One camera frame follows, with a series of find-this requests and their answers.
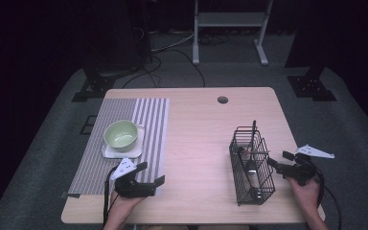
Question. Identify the black stand base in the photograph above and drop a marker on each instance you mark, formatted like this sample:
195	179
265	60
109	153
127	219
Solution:
92	87
311	86

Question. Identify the metal utensil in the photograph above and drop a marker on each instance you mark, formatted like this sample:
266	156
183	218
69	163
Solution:
252	172

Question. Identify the grey striped placemat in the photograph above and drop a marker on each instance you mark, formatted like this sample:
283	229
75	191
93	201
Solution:
153	127

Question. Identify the white metal stand frame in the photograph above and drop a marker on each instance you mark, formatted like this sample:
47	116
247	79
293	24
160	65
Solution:
230	19

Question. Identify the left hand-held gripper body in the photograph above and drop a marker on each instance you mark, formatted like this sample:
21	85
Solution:
131	188

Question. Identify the light green bowl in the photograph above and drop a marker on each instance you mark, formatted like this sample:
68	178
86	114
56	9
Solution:
120	135

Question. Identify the white square plate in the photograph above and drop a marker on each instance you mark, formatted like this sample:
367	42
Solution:
134	153

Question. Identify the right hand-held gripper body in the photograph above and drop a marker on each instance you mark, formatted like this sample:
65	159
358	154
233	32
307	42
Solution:
295	172

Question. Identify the person's right hand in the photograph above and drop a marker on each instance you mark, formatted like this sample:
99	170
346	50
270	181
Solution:
308	196

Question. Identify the person's left hand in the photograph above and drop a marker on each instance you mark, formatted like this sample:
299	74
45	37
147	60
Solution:
123	204

